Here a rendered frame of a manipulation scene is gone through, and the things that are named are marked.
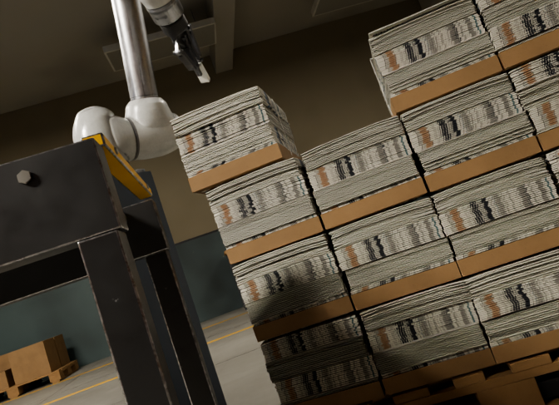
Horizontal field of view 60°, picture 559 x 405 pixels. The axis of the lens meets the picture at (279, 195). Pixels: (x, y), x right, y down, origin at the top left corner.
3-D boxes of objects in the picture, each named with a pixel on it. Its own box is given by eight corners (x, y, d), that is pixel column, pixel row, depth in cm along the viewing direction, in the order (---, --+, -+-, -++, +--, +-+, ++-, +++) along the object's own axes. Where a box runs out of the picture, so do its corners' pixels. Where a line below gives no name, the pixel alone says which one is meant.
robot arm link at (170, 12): (140, 12, 130) (151, 31, 134) (170, 6, 127) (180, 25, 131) (150, -8, 135) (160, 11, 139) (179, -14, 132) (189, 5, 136)
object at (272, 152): (210, 195, 156) (206, 182, 157) (294, 162, 151) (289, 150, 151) (191, 193, 141) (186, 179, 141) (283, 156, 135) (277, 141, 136)
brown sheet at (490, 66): (396, 134, 167) (392, 123, 168) (480, 101, 161) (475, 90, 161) (395, 112, 131) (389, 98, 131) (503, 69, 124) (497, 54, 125)
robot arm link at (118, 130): (77, 180, 168) (59, 122, 170) (127, 171, 179) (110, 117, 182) (89, 164, 155) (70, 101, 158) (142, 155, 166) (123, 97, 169)
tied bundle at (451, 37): (397, 136, 167) (373, 76, 170) (482, 103, 161) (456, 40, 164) (395, 116, 131) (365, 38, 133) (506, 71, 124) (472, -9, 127)
